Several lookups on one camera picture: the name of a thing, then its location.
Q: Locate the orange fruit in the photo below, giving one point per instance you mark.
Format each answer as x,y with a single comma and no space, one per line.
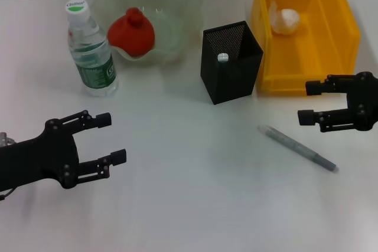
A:
131,33

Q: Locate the yellow plastic bin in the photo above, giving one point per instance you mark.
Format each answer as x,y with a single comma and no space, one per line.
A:
325,57

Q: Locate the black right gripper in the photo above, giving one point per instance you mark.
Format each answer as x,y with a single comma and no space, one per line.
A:
364,101

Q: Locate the clear green-label water bottle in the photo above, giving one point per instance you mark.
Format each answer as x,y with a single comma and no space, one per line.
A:
94,69

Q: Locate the grey pen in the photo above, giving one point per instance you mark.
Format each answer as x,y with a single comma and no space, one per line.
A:
295,145

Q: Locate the black mesh pen holder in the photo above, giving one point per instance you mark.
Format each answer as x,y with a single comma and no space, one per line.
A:
230,83

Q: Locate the pale green glass fruit bowl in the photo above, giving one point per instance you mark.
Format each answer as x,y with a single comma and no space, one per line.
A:
177,13

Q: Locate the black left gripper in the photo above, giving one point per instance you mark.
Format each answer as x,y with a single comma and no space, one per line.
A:
38,160

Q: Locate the green utility knife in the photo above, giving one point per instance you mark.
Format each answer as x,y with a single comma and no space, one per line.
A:
222,57

